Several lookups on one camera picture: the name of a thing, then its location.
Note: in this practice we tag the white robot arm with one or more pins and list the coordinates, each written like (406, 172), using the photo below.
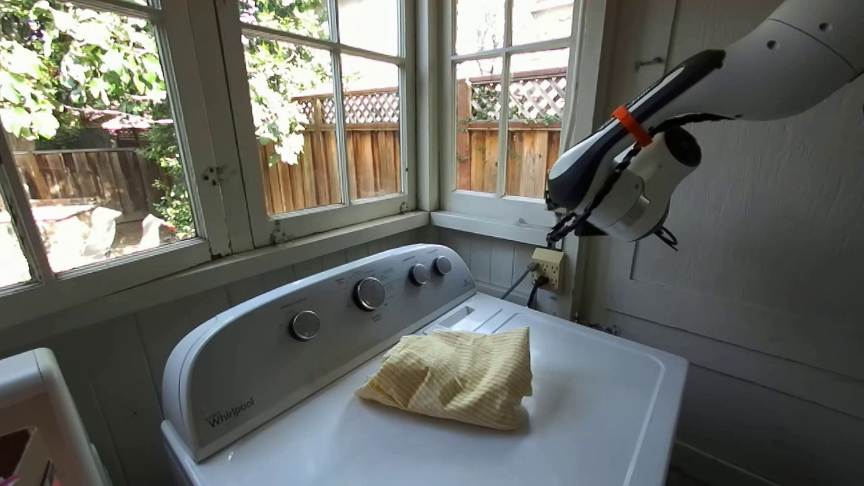
(620, 180)

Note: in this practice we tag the small silver knob right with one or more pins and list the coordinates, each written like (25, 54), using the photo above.
(442, 265)

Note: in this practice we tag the small silver knob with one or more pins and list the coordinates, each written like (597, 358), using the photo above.
(442, 265)
(421, 274)

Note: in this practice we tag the small silver knob left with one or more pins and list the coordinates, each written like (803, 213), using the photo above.
(421, 274)

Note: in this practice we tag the middle silver knob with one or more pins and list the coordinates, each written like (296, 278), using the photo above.
(368, 293)

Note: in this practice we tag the yellow waffle cloth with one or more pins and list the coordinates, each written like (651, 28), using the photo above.
(458, 375)

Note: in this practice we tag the large silver knob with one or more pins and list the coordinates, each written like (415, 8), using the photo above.
(303, 324)

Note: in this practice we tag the wooden fence outside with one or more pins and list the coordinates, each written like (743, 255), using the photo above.
(508, 130)

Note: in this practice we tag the white washing machine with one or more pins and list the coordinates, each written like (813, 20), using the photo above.
(253, 406)

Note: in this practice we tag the white appliance at left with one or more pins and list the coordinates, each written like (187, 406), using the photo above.
(43, 433)

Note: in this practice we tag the beige wall outlet switch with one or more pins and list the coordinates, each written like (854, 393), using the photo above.
(550, 262)

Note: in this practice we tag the white window frame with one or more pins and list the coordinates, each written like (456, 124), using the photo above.
(164, 147)

